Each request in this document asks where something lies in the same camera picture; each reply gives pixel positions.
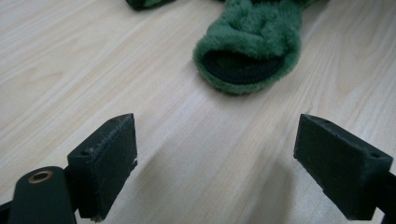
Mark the green fuzzy sock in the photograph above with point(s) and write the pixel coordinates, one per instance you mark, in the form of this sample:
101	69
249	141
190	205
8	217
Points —
255	34
146	3

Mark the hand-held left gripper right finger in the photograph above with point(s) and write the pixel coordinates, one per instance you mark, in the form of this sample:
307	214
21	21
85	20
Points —
339	168

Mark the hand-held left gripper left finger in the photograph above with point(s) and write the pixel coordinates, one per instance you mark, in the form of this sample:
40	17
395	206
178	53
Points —
102	168

